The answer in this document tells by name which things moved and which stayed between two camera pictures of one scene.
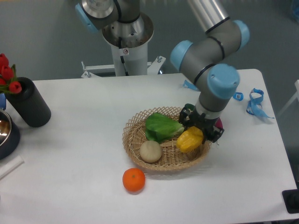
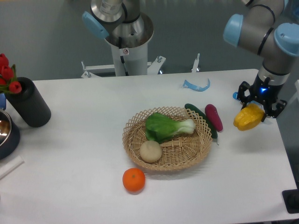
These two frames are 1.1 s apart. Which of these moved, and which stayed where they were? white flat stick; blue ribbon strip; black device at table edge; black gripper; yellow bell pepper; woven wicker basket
Moved: yellow bell pepper; black gripper
Stayed: white flat stick; woven wicker basket; black device at table edge; blue ribbon strip
